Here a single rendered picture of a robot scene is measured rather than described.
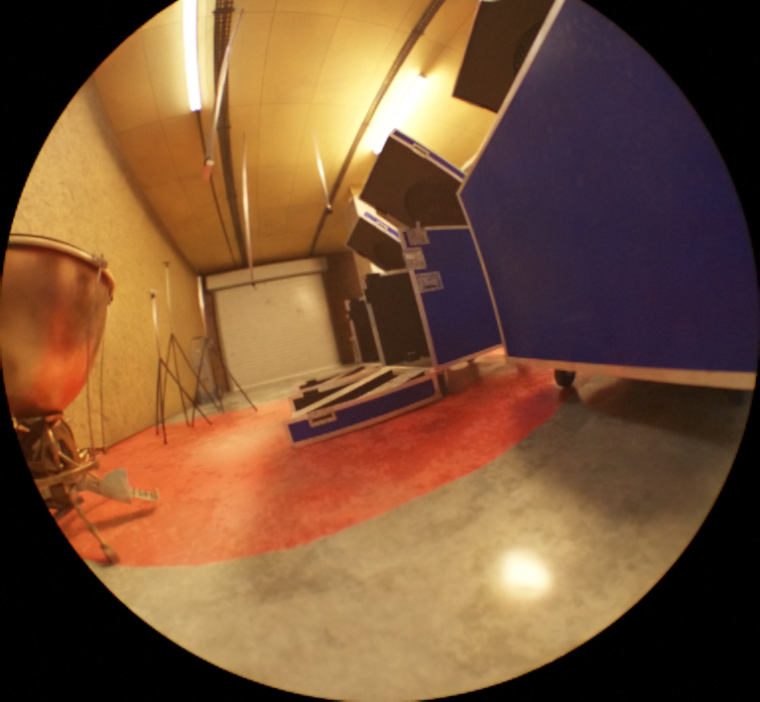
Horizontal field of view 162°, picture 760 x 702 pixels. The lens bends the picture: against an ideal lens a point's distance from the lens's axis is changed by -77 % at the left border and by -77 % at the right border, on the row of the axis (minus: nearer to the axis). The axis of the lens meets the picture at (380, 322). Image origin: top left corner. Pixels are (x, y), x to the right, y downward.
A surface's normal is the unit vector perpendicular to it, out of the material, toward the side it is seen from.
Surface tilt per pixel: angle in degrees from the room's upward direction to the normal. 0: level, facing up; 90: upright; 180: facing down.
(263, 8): 180
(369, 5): 180
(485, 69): 142
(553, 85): 90
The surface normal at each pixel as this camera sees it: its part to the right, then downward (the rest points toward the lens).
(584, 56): -0.97, 0.24
